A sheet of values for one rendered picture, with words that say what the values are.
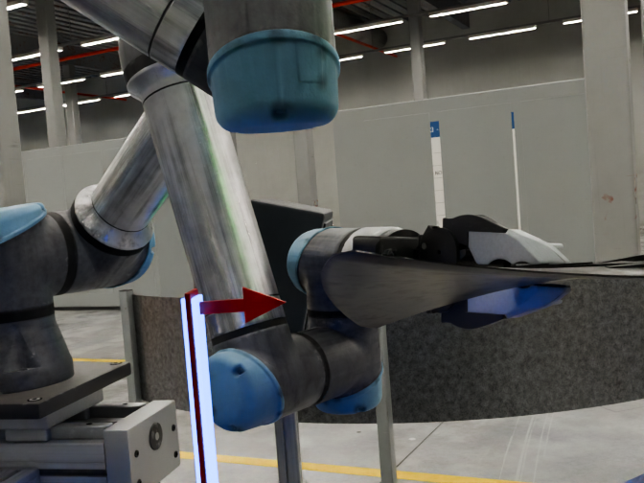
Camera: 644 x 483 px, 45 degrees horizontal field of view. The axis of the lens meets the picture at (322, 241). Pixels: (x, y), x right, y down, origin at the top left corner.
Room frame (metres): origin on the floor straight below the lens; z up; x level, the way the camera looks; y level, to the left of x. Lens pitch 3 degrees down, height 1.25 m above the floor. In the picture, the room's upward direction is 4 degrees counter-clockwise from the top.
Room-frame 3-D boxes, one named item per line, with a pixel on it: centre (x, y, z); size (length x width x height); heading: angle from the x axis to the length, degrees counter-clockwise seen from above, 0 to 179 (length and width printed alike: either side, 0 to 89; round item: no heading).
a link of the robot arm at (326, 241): (0.83, -0.02, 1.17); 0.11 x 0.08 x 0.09; 33
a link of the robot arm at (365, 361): (0.82, -0.01, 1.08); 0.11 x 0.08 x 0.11; 140
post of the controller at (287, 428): (1.05, 0.07, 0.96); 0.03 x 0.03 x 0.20; 86
